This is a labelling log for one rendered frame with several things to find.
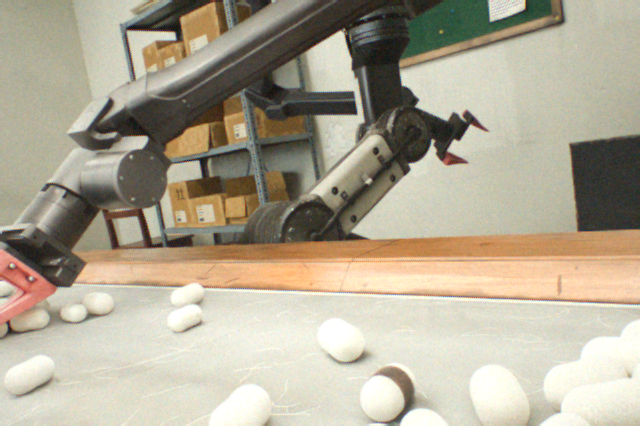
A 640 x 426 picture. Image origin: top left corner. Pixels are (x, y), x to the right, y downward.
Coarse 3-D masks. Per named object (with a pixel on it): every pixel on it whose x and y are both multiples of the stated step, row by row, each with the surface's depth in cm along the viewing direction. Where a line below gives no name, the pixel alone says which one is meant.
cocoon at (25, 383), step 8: (32, 360) 38; (40, 360) 38; (48, 360) 39; (16, 368) 37; (24, 368) 37; (32, 368) 37; (40, 368) 38; (48, 368) 38; (8, 376) 37; (16, 376) 36; (24, 376) 37; (32, 376) 37; (40, 376) 38; (48, 376) 38; (8, 384) 36; (16, 384) 36; (24, 384) 37; (32, 384) 37; (40, 384) 38; (16, 392) 37; (24, 392) 37
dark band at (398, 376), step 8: (384, 368) 26; (392, 368) 26; (384, 376) 25; (392, 376) 25; (400, 376) 26; (408, 376) 26; (400, 384) 25; (408, 384) 26; (408, 392) 25; (408, 400) 26
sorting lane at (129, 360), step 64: (128, 320) 53; (256, 320) 45; (320, 320) 42; (384, 320) 40; (448, 320) 38; (512, 320) 36; (576, 320) 34; (0, 384) 40; (64, 384) 38; (128, 384) 36; (192, 384) 34; (256, 384) 32; (320, 384) 31; (448, 384) 28
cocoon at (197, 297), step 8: (184, 288) 54; (192, 288) 54; (200, 288) 55; (176, 296) 53; (184, 296) 53; (192, 296) 54; (200, 296) 54; (176, 304) 53; (184, 304) 53; (192, 304) 54
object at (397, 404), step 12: (408, 372) 26; (372, 384) 25; (384, 384) 25; (360, 396) 25; (372, 396) 25; (384, 396) 25; (396, 396) 25; (372, 408) 25; (384, 408) 25; (396, 408) 25; (384, 420) 25
